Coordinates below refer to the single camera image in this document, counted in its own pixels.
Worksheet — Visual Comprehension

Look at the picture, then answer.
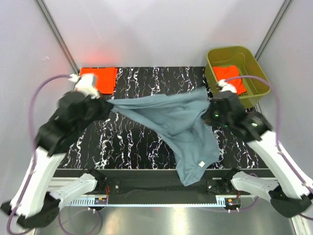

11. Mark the left orange connector box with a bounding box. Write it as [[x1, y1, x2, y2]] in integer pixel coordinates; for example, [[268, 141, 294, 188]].
[[94, 197, 107, 205]]

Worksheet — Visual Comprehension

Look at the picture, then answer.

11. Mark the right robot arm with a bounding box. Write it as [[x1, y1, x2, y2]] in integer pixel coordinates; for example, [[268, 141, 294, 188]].
[[202, 91, 313, 218]]

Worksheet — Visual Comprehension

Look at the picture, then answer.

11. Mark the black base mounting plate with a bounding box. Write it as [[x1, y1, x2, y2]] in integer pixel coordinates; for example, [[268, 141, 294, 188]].
[[100, 169, 230, 206]]

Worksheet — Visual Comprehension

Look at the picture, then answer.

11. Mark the aluminium frame rail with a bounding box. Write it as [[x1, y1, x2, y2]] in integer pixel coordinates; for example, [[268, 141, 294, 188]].
[[33, 177, 300, 209]]

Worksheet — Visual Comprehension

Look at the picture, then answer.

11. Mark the aluminium corner post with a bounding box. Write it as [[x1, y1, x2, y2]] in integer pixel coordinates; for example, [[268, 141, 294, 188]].
[[255, 0, 293, 61], [34, 0, 80, 74]]

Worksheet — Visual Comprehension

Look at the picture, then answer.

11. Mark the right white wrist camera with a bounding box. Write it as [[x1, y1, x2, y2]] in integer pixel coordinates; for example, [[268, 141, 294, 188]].
[[217, 79, 237, 94]]

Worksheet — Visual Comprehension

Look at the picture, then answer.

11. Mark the folded orange t-shirt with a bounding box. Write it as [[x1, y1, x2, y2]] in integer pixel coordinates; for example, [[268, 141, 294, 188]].
[[80, 67, 118, 94]]

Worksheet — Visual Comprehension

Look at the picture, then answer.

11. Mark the olive green plastic bin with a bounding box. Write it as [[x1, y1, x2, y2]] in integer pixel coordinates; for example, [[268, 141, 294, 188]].
[[205, 46, 270, 109]]

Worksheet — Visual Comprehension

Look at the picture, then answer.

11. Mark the orange t-shirt in bin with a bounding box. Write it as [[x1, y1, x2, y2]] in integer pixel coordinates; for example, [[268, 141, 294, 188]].
[[212, 65, 247, 95]]

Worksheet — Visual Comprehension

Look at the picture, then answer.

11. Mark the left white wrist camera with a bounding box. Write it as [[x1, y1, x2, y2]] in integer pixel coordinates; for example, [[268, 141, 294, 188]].
[[68, 73, 100, 99]]

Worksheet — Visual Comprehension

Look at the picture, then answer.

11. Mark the orange connector box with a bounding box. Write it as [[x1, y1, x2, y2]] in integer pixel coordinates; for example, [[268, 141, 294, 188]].
[[94, 197, 107, 205], [225, 198, 241, 206]]

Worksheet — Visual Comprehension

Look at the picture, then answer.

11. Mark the right orange connector box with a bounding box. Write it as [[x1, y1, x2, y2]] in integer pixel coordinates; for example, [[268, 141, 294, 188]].
[[225, 198, 241, 206]]

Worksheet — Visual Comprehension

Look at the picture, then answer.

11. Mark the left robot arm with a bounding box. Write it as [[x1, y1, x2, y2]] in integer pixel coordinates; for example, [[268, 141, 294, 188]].
[[0, 91, 113, 230]]

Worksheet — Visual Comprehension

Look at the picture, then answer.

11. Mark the black marbled table mat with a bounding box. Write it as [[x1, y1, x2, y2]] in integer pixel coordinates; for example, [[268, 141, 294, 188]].
[[60, 67, 266, 169]]

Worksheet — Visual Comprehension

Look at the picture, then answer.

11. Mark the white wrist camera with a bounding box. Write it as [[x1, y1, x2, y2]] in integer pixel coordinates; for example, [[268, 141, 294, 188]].
[[217, 79, 237, 94], [68, 73, 100, 99]]

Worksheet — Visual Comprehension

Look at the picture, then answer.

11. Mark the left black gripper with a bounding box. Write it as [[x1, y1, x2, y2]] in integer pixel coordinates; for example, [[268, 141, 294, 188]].
[[75, 89, 115, 133]]

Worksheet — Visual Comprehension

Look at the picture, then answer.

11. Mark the right aluminium corner post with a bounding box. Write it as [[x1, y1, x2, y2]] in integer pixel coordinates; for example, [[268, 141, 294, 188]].
[[255, 0, 293, 61]]

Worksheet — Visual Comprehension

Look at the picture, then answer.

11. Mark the left aluminium corner post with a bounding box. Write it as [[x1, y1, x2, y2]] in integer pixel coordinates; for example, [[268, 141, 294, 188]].
[[34, 0, 80, 74]]

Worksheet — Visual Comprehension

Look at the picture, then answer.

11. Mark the grey-blue t-shirt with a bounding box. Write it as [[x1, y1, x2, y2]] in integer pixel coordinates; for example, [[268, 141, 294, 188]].
[[109, 87, 220, 186]]

